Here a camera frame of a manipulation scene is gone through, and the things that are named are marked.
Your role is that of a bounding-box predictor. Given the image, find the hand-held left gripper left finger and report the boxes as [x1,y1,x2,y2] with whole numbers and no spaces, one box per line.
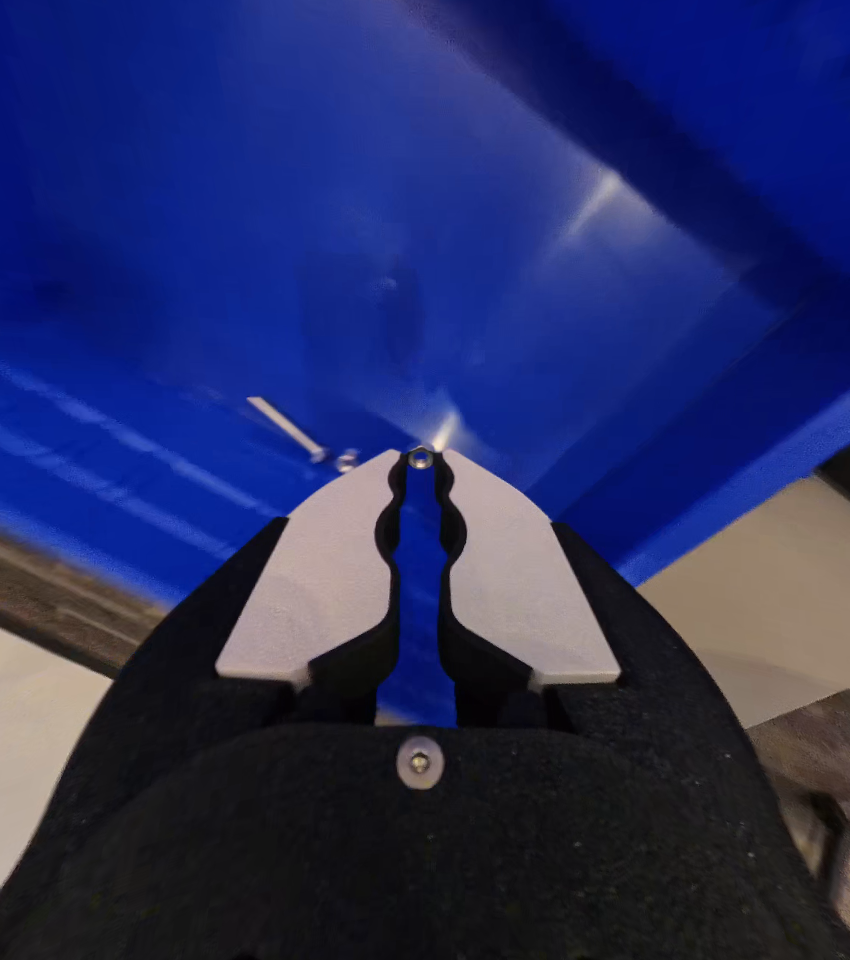
[215,448,403,687]

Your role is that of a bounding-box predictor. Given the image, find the long thin silver bolt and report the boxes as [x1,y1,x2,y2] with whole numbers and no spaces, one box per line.
[246,396,330,464]

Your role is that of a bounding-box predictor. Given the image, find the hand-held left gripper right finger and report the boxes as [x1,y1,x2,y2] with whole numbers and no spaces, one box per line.
[436,448,623,690]

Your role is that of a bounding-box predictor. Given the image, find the blue plastic bin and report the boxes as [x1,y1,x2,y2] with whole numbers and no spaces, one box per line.
[0,0,850,725]

